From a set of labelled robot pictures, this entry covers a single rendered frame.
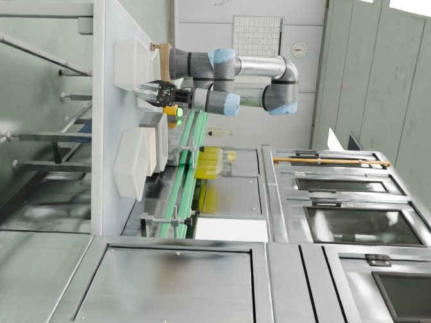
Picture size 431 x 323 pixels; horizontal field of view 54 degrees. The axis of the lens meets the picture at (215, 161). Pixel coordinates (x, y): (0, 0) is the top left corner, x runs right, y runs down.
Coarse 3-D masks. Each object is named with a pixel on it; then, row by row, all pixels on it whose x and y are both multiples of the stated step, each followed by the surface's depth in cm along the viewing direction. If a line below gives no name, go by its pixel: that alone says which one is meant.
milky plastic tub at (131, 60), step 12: (120, 48) 135; (132, 48) 135; (144, 48) 150; (120, 60) 135; (132, 60) 135; (144, 60) 155; (120, 72) 136; (132, 72) 135; (144, 72) 155; (120, 84) 136; (132, 84) 136
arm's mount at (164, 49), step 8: (152, 48) 195; (160, 48) 195; (168, 48) 195; (160, 56) 196; (168, 56) 195; (160, 64) 196; (168, 64) 196; (160, 72) 196; (168, 72) 196; (168, 80) 197
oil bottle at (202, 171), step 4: (196, 168) 211; (200, 168) 211; (204, 168) 211; (208, 168) 211; (212, 168) 211; (216, 168) 211; (220, 168) 212; (196, 172) 211; (200, 172) 211; (204, 172) 211; (208, 172) 211; (212, 172) 211; (216, 172) 210; (220, 172) 211; (196, 176) 212; (200, 176) 212; (204, 176) 212; (208, 176) 212; (212, 176) 211; (216, 176) 211; (220, 176) 212
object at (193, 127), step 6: (192, 114) 253; (198, 114) 253; (192, 120) 244; (198, 120) 243; (186, 126) 233; (192, 126) 235; (198, 126) 234; (186, 132) 225; (192, 132) 226; (198, 132) 226; (186, 138) 217; (180, 144) 209; (186, 144) 210
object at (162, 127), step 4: (164, 116) 186; (160, 120) 180; (164, 120) 192; (160, 124) 177; (164, 124) 193; (160, 128) 177; (164, 128) 194; (160, 132) 177; (164, 132) 194; (160, 136) 178; (164, 136) 195; (160, 140) 179; (164, 140) 196; (160, 144) 179; (164, 144) 197; (160, 148) 180; (164, 148) 198; (160, 152) 181; (164, 152) 198; (160, 156) 182; (164, 156) 198; (160, 160) 182; (164, 160) 194; (160, 164) 183; (164, 164) 191; (160, 168) 184
